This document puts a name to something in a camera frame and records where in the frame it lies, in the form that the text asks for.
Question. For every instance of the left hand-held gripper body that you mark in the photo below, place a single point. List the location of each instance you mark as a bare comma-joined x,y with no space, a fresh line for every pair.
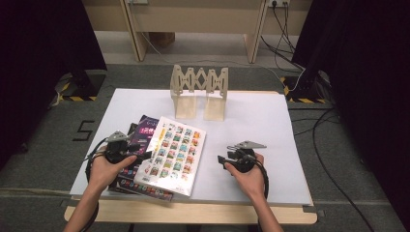
116,151

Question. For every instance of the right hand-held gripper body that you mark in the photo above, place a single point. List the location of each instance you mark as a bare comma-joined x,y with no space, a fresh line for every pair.
245,159

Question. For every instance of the purple magazine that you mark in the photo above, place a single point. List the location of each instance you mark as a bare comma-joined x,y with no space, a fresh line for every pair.
145,190
146,132

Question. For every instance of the white book with colourful pictures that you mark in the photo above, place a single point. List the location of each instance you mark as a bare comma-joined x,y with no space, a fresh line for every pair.
175,154

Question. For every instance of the beige expandable book rack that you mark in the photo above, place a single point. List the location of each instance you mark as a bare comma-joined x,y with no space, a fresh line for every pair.
199,93

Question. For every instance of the person's right hand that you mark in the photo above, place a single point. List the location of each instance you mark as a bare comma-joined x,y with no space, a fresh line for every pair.
253,182

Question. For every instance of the person's left hand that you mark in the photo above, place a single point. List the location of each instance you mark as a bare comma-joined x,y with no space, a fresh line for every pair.
104,174

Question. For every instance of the white board sheet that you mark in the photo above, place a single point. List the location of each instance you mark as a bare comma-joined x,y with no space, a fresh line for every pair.
251,129

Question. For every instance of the stand base with striped tape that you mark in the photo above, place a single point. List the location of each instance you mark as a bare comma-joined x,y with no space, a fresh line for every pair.
82,87
299,90

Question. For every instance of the brown cardboard box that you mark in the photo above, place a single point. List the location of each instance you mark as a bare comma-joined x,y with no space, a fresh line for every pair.
162,38

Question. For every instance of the black curtain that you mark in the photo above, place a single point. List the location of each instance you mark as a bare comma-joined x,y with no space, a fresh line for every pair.
42,64
364,80

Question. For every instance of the beige wooden desk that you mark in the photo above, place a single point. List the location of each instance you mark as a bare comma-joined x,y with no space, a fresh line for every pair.
199,16

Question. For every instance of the white wall socket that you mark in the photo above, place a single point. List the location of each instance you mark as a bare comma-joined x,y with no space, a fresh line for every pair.
278,2

